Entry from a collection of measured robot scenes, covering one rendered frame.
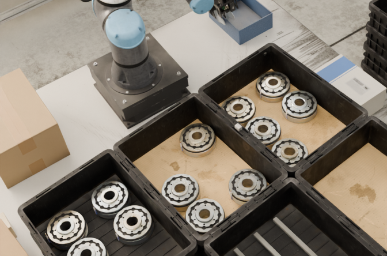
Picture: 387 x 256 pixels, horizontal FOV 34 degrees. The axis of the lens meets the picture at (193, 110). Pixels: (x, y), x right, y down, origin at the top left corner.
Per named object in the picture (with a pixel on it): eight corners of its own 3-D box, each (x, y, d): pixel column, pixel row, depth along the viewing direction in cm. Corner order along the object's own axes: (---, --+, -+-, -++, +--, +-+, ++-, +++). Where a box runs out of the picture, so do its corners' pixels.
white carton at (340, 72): (312, 90, 212) (313, 71, 205) (338, 72, 216) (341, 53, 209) (355, 125, 200) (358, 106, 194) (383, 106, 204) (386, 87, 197)
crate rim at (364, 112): (196, 96, 188) (194, 90, 186) (271, 46, 198) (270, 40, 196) (291, 179, 165) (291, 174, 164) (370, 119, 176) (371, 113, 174)
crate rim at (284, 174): (112, 151, 178) (110, 146, 176) (196, 96, 188) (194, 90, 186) (201, 248, 155) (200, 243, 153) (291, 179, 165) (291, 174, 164)
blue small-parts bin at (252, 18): (208, 17, 241) (207, 2, 236) (241, 0, 245) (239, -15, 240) (239, 45, 229) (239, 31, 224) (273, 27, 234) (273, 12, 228)
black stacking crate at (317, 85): (200, 116, 195) (196, 91, 186) (271, 68, 205) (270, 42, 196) (290, 199, 173) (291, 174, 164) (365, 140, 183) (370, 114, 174)
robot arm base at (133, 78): (106, 65, 214) (101, 44, 206) (148, 51, 217) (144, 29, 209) (120, 96, 205) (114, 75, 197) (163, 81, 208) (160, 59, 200)
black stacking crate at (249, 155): (119, 171, 185) (111, 147, 176) (198, 117, 195) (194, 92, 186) (204, 266, 163) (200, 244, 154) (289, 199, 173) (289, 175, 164)
